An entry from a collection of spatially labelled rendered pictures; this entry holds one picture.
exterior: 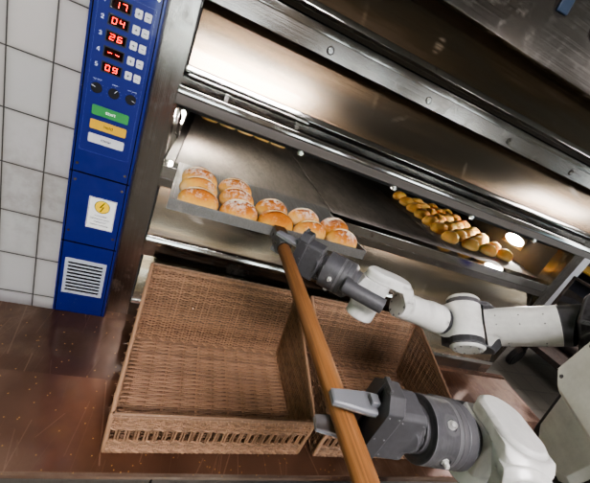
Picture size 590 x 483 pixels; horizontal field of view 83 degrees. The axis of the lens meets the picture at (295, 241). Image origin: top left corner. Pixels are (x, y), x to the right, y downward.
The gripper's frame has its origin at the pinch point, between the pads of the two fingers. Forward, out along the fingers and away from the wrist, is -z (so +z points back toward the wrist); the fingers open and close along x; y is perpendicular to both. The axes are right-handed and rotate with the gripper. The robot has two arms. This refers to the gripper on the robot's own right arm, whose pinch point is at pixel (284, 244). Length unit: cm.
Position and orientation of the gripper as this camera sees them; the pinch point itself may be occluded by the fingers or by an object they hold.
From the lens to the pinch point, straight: 81.3
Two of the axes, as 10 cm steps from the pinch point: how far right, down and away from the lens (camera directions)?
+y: -3.5, 2.7, -9.0
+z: 8.6, 4.7, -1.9
